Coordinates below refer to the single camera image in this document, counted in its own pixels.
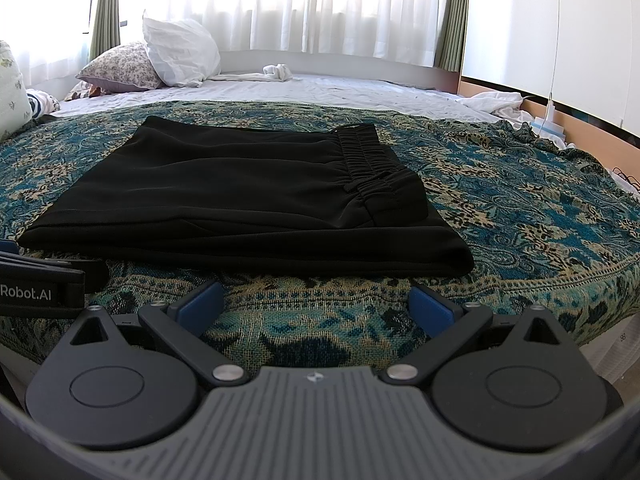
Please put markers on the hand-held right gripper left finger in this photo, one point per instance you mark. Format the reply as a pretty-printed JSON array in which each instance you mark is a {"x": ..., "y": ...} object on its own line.
[{"x": 202, "y": 307}]

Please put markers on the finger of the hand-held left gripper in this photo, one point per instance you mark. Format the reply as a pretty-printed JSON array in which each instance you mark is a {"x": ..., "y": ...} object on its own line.
[{"x": 7, "y": 248}]

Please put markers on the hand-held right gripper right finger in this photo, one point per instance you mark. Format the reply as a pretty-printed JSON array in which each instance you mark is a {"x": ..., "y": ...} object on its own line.
[{"x": 430, "y": 310}]

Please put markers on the black pants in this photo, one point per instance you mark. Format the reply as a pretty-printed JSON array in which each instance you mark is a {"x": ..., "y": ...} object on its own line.
[{"x": 225, "y": 195}]

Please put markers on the teal patterned blanket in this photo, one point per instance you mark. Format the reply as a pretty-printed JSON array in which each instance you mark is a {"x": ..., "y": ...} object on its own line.
[{"x": 525, "y": 220}]

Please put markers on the striped cloth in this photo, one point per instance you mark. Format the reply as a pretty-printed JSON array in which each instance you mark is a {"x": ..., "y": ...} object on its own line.
[{"x": 40, "y": 102}]

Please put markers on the white green floral pillow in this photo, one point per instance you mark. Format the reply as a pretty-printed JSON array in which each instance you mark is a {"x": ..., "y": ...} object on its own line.
[{"x": 12, "y": 90}]

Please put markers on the purple floral pillow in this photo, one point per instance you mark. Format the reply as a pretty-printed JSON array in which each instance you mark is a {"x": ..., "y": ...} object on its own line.
[{"x": 125, "y": 67}]

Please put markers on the blue white box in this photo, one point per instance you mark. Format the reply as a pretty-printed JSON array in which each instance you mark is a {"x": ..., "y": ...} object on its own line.
[{"x": 547, "y": 127}]

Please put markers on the crumpled white garment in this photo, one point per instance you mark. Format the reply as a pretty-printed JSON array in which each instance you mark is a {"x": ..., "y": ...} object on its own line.
[{"x": 500, "y": 102}]

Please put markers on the white bed sheet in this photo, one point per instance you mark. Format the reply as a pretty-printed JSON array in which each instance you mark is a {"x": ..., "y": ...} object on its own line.
[{"x": 350, "y": 92}]

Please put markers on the small white cloth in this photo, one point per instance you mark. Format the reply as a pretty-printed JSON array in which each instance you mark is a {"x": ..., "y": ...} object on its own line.
[{"x": 277, "y": 72}]

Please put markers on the plain white pillow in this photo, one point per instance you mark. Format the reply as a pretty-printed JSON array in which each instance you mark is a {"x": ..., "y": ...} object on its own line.
[{"x": 180, "y": 50}]

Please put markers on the green curtain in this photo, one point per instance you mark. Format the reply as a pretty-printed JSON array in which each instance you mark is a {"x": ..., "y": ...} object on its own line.
[
  {"x": 107, "y": 10},
  {"x": 452, "y": 20}
]

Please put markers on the white sheer curtain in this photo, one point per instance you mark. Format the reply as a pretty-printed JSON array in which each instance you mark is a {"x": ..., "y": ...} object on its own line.
[{"x": 300, "y": 5}]

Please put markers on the wooden bed frame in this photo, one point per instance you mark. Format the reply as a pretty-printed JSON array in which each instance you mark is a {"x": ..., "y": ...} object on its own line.
[{"x": 585, "y": 130}]

